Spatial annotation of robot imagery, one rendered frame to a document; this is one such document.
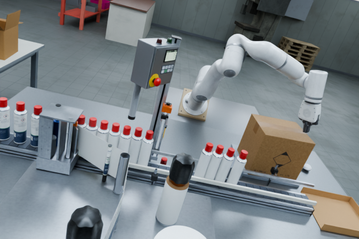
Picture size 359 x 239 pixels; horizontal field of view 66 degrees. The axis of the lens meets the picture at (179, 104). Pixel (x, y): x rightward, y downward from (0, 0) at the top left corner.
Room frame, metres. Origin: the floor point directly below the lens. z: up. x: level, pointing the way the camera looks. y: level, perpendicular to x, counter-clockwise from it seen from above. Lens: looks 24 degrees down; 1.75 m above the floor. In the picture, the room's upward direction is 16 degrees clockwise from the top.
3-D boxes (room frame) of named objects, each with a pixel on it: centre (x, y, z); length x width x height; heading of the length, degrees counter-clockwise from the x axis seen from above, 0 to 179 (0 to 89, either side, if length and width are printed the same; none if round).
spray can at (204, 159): (1.12, -0.19, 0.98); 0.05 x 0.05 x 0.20
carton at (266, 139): (1.46, -0.60, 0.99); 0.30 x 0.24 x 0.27; 101
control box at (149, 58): (1.17, 0.15, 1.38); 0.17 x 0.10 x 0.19; 151
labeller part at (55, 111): (0.96, 0.45, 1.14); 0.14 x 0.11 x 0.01; 96
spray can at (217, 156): (1.13, -0.24, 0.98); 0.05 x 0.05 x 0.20
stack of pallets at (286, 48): (9.46, -3.24, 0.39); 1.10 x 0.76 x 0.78; 97
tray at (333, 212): (1.20, -0.96, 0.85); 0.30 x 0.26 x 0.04; 96
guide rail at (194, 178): (1.09, -0.26, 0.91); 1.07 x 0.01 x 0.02; 96
